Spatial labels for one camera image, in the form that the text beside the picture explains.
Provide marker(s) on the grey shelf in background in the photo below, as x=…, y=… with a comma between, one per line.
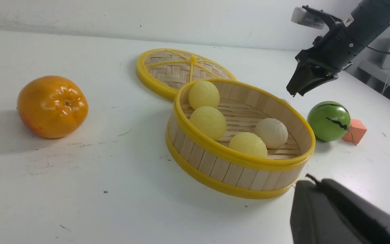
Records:
x=378, y=77

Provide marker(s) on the yellow bun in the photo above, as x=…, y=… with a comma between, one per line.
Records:
x=210, y=121
x=249, y=144
x=203, y=93

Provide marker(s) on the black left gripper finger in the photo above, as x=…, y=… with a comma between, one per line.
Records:
x=326, y=212

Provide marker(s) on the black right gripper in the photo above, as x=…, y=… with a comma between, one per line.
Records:
x=321, y=63

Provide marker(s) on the bamboo steamer tray yellow rim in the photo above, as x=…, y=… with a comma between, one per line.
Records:
x=215, y=165

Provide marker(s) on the green toy watermelon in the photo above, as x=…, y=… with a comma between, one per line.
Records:
x=329, y=121

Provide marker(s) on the orange toy tangerine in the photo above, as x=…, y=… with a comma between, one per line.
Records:
x=52, y=106

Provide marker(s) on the orange foam cube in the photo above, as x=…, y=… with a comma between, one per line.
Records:
x=355, y=133

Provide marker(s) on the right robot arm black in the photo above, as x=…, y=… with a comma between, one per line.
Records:
x=366, y=22

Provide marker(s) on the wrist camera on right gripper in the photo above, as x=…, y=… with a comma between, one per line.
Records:
x=313, y=18

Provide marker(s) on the woven bamboo steamer lid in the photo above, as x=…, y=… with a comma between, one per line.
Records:
x=165, y=70

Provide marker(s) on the white bun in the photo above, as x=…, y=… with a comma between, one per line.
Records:
x=272, y=132

